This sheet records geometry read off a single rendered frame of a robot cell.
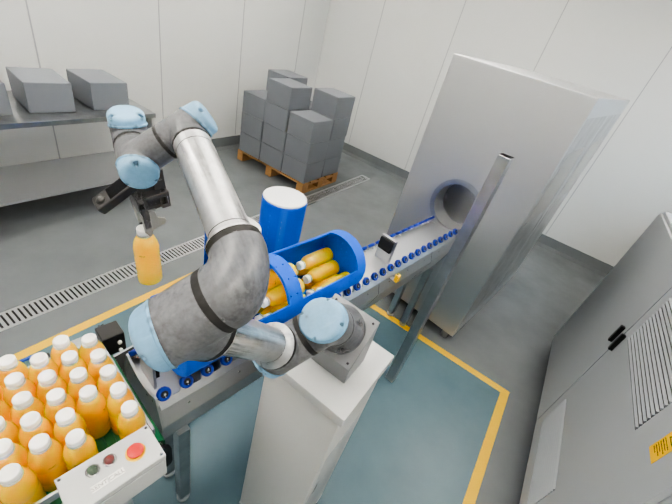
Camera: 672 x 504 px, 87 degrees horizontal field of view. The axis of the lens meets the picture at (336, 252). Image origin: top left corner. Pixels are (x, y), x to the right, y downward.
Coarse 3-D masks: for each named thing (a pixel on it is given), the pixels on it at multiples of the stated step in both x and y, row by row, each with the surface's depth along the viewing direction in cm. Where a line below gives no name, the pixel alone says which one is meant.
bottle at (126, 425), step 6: (138, 408) 97; (120, 414) 95; (138, 414) 96; (144, 414) 99; (120, 420) 95; (126, 420) 94; (132, 420) 95; (138, 420) 96; (144, 420) 99; (120, 426) 95; (126, 426) 95; (132, 426) 95; (138, 426) 97; (120, 432) 96; (126, 432) 96; (132, 432) 96; (120, 438) 99
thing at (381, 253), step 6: (384, 234) 205; (384, 240) 203; (390, 240) 202; (378, 246) 207; (384, 246) 204; (390, 246) 201; (378, 252) 210; (384, 252) 207; (390, 252) 204; (384, 258) 209; (390, 258) 207
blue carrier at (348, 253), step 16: (320, 240) 176; (336, 240) 173; (352, 240) 163; (272, 256) 140; (288, 256) 164; (336, 256) 176; (352, 256) 169; (288, 272) 135; (352, 272) 160; (288, 288) 133; (336, 288) 154; (304, 304) 140; (272, 320) 129; (176, 368) 116; (192, 368) 110
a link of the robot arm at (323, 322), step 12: (312, 300) 92; (324, 300) 91; (312, 312) 90; (324, 312) 90; (336, 312) 89; (348, 312) 98; (300, 324) 89; (312, 324) 89; (324, 324) 89; (336, 324) 88; (348, 324) 93; (300, 336) 90; (312, 336) 88; (324, 336) 87; (336, 336) 88; (348, 336) 98; (312, 348) 91; (324, 348) 93
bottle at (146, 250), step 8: (136, 240) 101; (144, 240) 101; (152, 240) 103; (136, 248) 101; (144, 248) 101; (152, 248) 103; (136, 256) 103; (144, 256) 103; (152, 256) 104; (136, 264) 105; (144, 264) 104; (152, 264) 106; (160, 264) 109; (144, 272) 106; (152, 272) 107; (160, 272) 110; (144, 280) 108; (152, 280) 109; (160, 280) 112
